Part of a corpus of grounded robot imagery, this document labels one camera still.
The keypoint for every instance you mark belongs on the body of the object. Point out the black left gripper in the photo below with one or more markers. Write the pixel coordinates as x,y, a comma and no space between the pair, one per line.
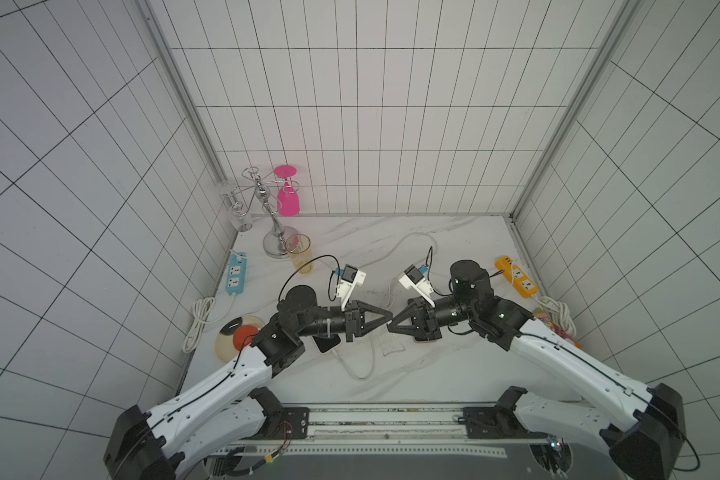
355,319

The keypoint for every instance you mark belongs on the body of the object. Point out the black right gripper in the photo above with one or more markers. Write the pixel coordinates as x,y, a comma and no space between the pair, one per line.
426,315

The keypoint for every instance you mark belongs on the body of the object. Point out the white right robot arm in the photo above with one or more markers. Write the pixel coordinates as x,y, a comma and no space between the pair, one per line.
640,427

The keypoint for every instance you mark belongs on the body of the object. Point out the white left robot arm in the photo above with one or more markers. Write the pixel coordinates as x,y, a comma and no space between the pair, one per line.
234,403

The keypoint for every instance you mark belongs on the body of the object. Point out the yellow tinted drinking glass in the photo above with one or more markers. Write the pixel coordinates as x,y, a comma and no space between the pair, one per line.
298,248

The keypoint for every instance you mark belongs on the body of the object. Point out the orange power strip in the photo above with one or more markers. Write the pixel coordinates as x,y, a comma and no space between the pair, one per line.
517,277

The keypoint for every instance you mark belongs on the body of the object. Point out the chrome glass holder stand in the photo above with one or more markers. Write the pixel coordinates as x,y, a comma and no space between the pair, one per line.
264,191

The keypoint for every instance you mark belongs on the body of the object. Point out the red bowl on plate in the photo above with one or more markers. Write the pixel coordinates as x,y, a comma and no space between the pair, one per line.
235,334

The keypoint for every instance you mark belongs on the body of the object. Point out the colourful candy bag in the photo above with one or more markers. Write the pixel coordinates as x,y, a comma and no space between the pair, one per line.
563,327

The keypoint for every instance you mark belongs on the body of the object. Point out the teal power strip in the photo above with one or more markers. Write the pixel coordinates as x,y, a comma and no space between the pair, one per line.
236,273

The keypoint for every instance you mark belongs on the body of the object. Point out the pink wine glass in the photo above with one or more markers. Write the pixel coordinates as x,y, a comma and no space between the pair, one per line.
288,199

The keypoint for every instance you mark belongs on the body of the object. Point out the clear wine glass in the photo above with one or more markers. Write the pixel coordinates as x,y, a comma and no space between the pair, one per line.
238,210

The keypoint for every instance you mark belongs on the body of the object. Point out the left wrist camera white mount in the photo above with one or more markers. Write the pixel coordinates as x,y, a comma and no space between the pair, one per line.
349,278

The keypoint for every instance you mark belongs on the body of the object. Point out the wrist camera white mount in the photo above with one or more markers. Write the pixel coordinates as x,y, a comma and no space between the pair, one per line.
416,278
349,278

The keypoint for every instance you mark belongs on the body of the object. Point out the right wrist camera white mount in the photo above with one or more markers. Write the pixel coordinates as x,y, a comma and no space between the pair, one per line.
416,278

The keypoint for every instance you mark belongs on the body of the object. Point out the metal base rail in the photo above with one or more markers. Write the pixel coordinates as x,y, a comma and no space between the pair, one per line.
480,430

